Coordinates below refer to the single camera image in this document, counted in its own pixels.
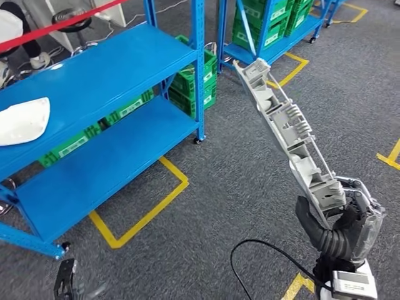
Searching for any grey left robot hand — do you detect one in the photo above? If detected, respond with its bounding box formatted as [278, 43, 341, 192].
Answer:
[76, 281, 108, 300]

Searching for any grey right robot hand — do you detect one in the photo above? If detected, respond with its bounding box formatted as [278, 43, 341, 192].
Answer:
[295, 176, 387, 264]

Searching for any grey plastic wheel hubcap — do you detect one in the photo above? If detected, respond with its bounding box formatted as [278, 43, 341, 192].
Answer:
[232, 57, 348, 229]

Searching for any white plastic cover part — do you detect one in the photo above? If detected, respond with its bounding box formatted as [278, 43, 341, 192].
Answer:
[0, 97, 51, 147]

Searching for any blue steel shelf rack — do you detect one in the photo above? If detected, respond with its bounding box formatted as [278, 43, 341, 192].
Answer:
[216, 0, 333, 74]
[0, 0, 207, 261]
[323, 0, 346, 29]

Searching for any green plastic crate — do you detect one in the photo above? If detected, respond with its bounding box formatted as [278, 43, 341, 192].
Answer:
[285, 0, 314, 38]
[168, 81, 218, 119]
[38, 122, 103, 169]
[241, 0, 290, 21]
[232, 16, 284, 53]
[170, 34, 218, 100]
[103, 87, 155, 128]

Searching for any long red barrier belt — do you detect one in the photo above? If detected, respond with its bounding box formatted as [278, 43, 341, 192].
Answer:
[0, 0, 129, 54]

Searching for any black round stool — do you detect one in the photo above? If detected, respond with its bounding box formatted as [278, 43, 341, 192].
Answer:
[51, 7, 94, 57]

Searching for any person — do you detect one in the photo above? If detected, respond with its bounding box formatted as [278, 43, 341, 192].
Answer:
[0, 1, 51, 89]

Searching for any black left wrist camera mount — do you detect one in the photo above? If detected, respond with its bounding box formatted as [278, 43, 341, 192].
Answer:
[53, 258, 78, 300]

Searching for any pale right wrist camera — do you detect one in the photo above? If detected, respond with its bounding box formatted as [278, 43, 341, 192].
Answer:
[331, 271, 378, 300]

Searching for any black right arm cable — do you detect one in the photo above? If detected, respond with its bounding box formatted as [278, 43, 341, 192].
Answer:
[230, 239, 333, 300]

